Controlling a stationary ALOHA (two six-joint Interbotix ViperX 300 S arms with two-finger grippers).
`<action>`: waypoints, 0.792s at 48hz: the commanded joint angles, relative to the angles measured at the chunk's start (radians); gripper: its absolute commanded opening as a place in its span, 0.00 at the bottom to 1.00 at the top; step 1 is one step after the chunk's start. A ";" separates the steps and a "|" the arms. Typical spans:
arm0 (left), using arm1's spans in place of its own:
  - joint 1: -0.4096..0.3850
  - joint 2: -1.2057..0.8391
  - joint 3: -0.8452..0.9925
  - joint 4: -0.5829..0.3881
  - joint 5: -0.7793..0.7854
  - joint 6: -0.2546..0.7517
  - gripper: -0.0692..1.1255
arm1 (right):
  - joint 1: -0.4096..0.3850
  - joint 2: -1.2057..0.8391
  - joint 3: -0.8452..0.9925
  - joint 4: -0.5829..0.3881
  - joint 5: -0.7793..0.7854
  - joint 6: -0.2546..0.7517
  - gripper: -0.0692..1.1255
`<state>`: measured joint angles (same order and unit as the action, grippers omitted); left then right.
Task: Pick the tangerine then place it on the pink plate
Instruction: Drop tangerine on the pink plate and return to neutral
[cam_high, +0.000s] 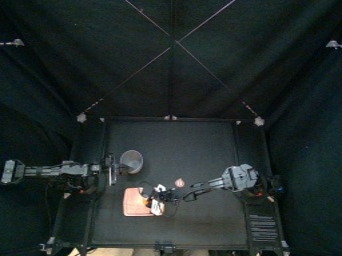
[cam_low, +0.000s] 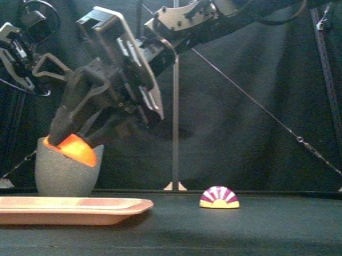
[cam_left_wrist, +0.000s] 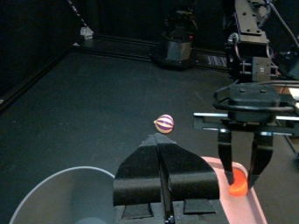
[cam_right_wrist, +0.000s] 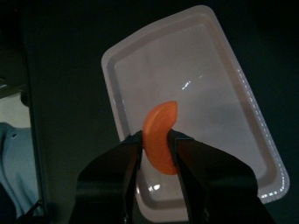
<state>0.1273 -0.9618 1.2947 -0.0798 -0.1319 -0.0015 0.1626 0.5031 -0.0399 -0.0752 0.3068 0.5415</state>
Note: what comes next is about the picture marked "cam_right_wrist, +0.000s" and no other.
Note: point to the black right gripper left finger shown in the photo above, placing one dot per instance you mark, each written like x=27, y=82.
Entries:
x=104, y=180

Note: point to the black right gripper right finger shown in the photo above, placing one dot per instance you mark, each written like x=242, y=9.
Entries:
x=218, y=180

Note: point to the orange tangerine slice toy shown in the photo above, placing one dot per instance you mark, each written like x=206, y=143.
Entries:
x=159, y=131

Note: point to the pink rectangular plastic plate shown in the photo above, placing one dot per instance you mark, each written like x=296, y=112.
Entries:
x=187, y=75

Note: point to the light blue cloth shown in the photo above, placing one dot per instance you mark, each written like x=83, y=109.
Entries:
x=19, y=163

